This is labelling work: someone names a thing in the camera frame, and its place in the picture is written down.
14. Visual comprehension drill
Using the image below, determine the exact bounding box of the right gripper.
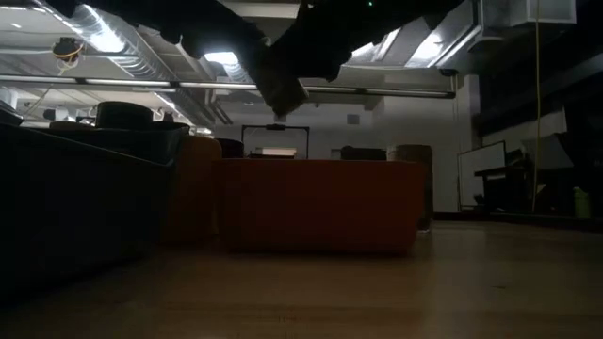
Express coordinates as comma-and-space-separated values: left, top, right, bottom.
275, 0, 368, 81

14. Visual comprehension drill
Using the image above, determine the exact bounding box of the orange plastic bin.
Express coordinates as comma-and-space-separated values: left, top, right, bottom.
218, 157, 429, 256

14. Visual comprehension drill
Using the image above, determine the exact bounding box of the long horizontal metal bar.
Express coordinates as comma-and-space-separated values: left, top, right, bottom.
0, 73, 457, 100

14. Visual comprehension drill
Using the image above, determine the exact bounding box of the bright ceiling light panel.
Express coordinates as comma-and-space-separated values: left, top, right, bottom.
204, 50, 240, 66

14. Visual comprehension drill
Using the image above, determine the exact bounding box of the bright monitor screen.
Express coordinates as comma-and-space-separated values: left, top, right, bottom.
261, 146, 299, 157

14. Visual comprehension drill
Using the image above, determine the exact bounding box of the dark low box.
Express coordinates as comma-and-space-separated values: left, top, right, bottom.
339, 145, 388, 162

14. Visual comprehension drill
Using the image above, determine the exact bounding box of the dark rounded object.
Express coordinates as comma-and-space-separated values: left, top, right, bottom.
215, 137, 248, 160

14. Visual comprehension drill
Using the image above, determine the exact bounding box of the large yellow plastic bin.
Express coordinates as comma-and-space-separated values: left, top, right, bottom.
159, 135, 223, 245

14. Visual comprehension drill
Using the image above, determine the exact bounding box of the whiteboard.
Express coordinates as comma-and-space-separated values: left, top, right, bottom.
458, 139, 508, 209

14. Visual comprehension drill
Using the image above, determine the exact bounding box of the white ceiling box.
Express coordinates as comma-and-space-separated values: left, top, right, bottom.
480, 0, 577, 27

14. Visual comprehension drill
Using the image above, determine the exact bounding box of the black desk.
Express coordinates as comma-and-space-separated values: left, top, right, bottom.
473, 149, 536, 216

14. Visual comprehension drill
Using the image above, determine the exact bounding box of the grey fabric cover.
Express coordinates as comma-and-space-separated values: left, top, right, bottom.
520, 134, 575, 171

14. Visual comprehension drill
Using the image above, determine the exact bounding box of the round fixture yellow band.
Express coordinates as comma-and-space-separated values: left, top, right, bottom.
50, 36, 87, 66

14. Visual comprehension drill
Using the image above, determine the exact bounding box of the dark blue plastic bin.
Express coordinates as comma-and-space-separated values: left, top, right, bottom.
0, 121, 190, 302

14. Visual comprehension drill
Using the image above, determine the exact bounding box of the green bottle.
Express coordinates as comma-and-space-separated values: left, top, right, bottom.
572, 186, 592, 220

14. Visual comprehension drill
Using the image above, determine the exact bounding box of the black background frame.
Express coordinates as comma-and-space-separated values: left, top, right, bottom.
240, 123, 311, 160

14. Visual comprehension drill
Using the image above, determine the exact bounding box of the long silver corrugated duct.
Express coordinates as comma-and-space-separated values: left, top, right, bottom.
60, 3, 222, 84

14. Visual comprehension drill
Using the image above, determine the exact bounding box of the yellow hanging cable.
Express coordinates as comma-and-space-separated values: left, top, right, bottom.
532, 0, 542, 213

